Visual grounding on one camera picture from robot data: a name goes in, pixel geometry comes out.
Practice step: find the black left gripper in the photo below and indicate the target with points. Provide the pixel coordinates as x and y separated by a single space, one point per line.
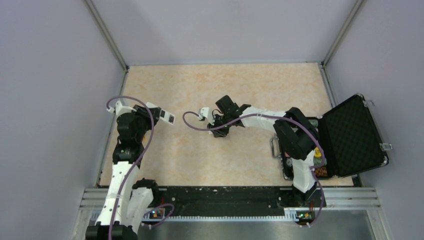
143 111

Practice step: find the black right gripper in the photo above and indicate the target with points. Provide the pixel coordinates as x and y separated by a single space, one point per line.
220 133

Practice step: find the white remote control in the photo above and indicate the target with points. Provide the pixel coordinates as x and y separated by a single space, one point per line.
164 114

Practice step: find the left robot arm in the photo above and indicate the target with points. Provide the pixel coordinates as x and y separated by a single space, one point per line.
126 201

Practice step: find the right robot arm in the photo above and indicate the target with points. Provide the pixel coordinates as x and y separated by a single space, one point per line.
296 136

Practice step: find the yellow dealer chip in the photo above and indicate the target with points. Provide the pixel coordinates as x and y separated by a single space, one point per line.
317 153

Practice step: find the orange blue chip stack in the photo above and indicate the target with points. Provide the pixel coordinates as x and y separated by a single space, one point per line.
321 172

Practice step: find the black poker chip case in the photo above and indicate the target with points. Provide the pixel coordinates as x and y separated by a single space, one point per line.
349 141

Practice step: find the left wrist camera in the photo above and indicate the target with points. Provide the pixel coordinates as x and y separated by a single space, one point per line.
120 108

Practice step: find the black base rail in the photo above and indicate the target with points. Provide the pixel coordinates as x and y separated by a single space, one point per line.
255 203

